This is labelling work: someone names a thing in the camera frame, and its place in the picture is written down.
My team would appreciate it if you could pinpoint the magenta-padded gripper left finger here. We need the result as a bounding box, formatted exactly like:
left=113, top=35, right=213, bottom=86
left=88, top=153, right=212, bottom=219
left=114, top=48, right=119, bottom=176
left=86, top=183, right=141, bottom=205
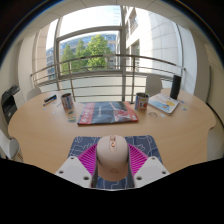
left=54, top=143, right=99, bottom=189

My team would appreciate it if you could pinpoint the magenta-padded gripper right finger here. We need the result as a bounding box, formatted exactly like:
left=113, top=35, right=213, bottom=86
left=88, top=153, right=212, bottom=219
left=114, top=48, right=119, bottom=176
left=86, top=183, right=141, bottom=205
left=127, top=143, right=171, bottom=189

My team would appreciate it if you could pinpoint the beige computer mouse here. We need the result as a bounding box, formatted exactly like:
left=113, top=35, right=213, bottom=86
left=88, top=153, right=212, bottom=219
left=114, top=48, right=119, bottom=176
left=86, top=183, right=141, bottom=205
left=95, top=134, right=130, bottom=183

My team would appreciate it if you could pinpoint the blue patterned mouse pad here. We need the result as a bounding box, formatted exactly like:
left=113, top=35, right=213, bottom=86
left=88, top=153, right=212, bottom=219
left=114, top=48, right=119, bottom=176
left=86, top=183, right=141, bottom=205
left=67, top=134, right=164, bottom=190

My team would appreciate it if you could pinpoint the red and blue magazine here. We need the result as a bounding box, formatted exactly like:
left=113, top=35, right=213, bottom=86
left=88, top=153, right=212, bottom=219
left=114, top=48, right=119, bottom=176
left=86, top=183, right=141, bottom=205
left=77, top=101, right=139, bottom=126

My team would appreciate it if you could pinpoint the light blue booklet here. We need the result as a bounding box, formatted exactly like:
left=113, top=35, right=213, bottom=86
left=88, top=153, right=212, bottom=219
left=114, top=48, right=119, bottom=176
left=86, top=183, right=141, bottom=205
left=148, top=92, right=181, bottom=116

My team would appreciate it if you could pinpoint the printed can with blue label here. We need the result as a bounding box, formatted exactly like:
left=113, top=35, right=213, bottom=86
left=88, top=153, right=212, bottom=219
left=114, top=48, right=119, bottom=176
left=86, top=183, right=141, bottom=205
left=60, top=92, right=76, bottom=113

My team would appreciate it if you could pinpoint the printed can with red label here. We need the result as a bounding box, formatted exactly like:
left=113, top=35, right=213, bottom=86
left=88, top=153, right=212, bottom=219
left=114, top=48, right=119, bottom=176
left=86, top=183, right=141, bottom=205
left=134, top=92, right=150, bottom=112

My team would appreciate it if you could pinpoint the small dark blue box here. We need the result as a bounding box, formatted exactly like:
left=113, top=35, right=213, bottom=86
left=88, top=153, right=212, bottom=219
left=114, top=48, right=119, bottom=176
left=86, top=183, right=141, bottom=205
left=43, top=94, right=58, bottom=104

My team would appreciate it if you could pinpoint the black cylinder speaker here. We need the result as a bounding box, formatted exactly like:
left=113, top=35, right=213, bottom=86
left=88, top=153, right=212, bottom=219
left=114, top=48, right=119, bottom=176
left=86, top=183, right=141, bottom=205
left=169, top=74, right=183, bottom=100

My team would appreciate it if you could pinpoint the black and white printer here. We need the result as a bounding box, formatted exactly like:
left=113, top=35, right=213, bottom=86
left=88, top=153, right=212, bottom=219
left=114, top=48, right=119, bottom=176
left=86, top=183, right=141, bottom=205
left=0, top=84, right=26, bottom=125

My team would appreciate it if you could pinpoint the metal railing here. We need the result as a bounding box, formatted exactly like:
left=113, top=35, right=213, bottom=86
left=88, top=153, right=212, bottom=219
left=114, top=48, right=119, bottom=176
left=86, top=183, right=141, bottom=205
left=30, top=54, right=186, bottom=103

